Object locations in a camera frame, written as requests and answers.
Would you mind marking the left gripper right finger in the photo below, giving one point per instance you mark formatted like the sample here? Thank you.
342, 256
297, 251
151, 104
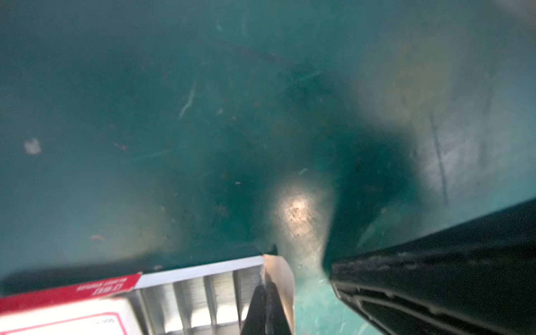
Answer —
276, 321

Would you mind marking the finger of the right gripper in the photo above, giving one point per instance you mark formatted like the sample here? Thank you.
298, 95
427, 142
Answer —
475, 278

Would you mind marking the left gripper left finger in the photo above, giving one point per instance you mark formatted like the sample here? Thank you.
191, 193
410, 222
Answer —
255, 322

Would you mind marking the red white staple box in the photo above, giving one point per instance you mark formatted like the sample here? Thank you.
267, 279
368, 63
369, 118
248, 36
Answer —
213, 298

